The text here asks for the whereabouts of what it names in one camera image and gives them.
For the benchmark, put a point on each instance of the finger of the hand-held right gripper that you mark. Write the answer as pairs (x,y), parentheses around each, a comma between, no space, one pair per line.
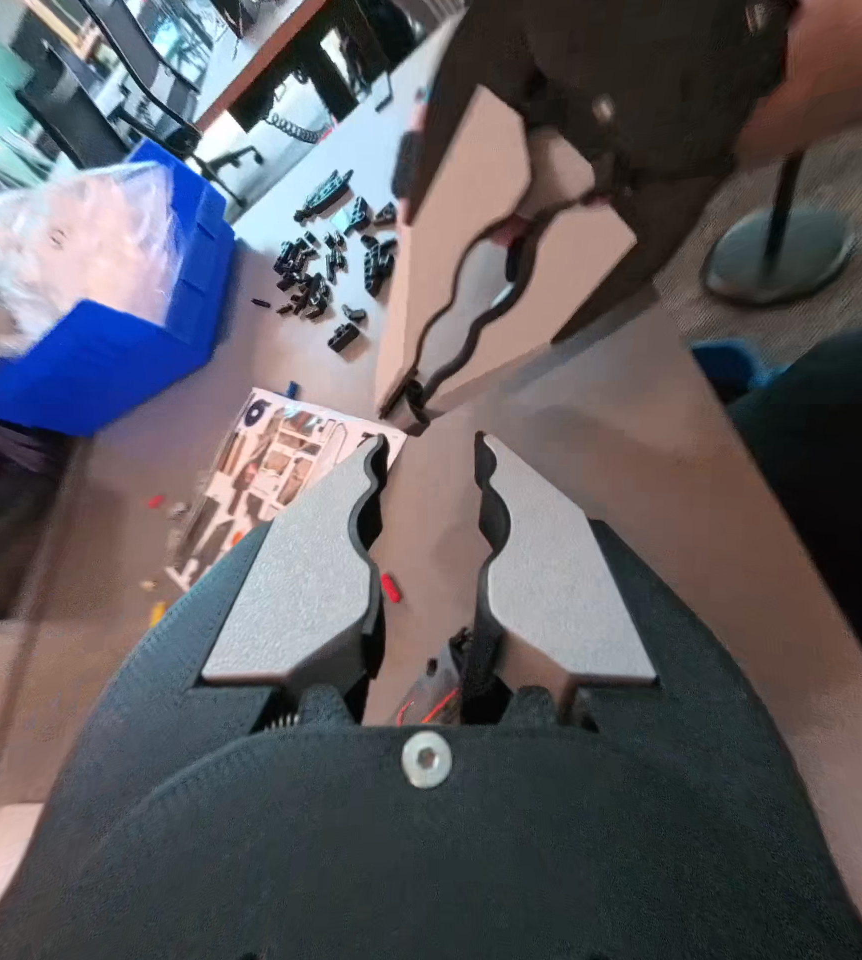
(461,187)
(573,270)

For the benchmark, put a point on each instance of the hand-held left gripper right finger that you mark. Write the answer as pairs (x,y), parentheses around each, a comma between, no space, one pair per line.
(566,585)

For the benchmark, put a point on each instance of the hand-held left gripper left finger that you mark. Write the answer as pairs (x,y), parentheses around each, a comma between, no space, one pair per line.
(303,570)

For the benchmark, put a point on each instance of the grey pointed lego panel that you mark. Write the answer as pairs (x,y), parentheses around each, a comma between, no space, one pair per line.
(431,690)

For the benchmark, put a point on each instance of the lego sticker sheet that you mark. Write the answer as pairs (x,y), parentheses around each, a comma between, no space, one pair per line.
(273,457)

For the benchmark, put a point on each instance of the yellow lego beam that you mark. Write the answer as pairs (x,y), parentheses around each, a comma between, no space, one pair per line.
(159,613)

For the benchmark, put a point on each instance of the pile of black lego pieces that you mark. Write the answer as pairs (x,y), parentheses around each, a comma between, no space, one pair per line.
(318,262)

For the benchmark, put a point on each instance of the blue shoe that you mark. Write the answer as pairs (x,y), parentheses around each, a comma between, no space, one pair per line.
(730,367)

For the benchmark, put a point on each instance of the black pole stand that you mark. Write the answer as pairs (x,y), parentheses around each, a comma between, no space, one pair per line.
(775,255)

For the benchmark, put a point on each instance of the wood-edged desk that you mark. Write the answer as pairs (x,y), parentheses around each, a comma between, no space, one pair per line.
(251,71)

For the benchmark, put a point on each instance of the blue plastic bin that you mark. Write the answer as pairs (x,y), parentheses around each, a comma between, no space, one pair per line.
(101,360)

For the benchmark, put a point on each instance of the clear plastic bag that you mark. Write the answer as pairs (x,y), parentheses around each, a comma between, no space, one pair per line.
(78,240)

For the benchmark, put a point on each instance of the black swivel chair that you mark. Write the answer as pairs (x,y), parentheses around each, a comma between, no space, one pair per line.
(63,112)

